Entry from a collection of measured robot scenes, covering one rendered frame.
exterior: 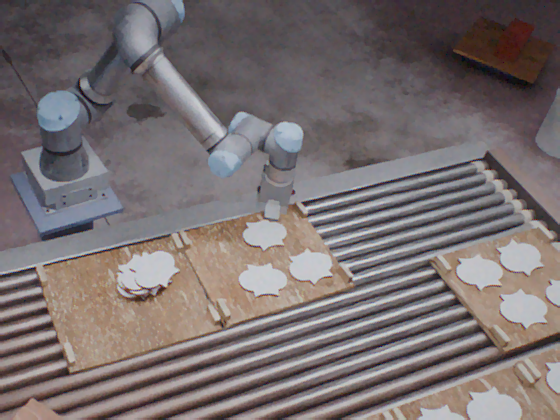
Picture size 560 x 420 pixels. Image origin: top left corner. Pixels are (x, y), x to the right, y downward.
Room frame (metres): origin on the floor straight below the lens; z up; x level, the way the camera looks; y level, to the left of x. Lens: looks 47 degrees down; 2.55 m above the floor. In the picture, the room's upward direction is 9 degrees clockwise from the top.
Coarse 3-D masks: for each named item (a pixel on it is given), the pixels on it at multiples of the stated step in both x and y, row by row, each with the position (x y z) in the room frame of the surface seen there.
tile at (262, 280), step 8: (248, 264) 1.41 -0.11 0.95; (248, 272) 1.38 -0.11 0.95; (256, 272) 1.39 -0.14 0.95; (264, 272) 1.39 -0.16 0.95; (272, 272) 1.40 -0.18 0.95; (280, 272) 1.40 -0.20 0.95; (240, 280) 1.35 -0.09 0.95; (248, 280) 1.35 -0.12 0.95; (256, 280) 1.36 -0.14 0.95; (264, 280) 1.36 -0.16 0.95; (272, 280) 1.37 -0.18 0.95; (280, 280) 1.37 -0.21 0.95; (248, 288) 1.33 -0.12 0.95; (256, 288) 1.33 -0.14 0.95; (264, 288) 1.33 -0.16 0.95; (272, 288) 1.34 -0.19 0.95; (280, 288) 1.35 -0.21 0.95; (256, 296) 1.30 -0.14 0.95
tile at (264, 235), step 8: (248, 224) 1.57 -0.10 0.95; (256, 224) 1.57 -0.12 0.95; (264, 224) 1.58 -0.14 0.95; (272, 224) 1.59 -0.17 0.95; (280, 224) 1.59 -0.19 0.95; (248, 232) 1.54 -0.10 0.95; (256, 232) 1.54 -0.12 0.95; (264, 232) 1.55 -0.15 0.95; (272, 232) 1.55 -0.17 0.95; (280, 232) 1.56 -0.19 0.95; (248, 240) 1.50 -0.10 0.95; (256, 240) 1.51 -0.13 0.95; (264, 240) 1.52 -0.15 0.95; (272, 240) 1.52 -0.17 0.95; (280, 240) 1.53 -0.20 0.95; (264, 248) 1.48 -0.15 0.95
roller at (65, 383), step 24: (360, 288) 1.42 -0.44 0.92; (384, 288) 1.44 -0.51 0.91; (288, 312) 1.29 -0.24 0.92; (312, 312) 1.31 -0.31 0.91; (216, 336) 1.17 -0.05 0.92; (240, 336) 1.19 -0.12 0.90; (144, 360) 1.06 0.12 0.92; (48, 384) 0.95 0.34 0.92; (72, 384) 0.96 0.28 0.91; (0, 408) 0.87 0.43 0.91
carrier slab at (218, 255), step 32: (224, 224) 1.56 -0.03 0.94; (288, 224) 1.61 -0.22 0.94; (192, 256) 1.42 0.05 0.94; (224, 256) 1.44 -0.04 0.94; (256, 256) 1.46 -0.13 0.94; (288, 256) 1.48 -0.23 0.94; (224, 288) 1.32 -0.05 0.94; (288, 288) 1.36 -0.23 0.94; (320, 288) 1.38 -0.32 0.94; (352, 288) 1.41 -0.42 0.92
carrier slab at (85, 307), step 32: (96, 256) 1.36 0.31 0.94; (128, 256) 1.38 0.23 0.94; (64, 288) 1.23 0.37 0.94; (96, 288) 1.25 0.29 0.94; (192, 288) 1.30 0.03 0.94; (64, 320) 1.13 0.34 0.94; (96, 320) 1.14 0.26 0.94; (128, 320) 1.16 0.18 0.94; (160, 320) 1.18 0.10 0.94; (192, 320) 1.19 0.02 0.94; (64, 352) 1.03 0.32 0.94; (96, 352) 1.05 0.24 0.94; (128, 352) 1.06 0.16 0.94
